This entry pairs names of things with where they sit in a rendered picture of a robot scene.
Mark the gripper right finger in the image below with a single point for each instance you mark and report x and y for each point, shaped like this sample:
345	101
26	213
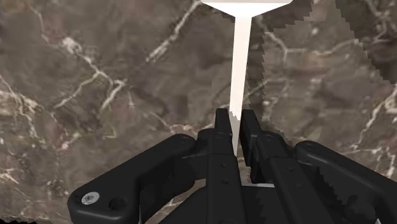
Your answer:
310	183

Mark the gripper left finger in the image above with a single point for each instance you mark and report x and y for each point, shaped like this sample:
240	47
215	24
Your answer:
155	173

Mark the white spatula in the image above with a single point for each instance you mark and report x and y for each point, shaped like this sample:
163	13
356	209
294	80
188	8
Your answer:
240	62

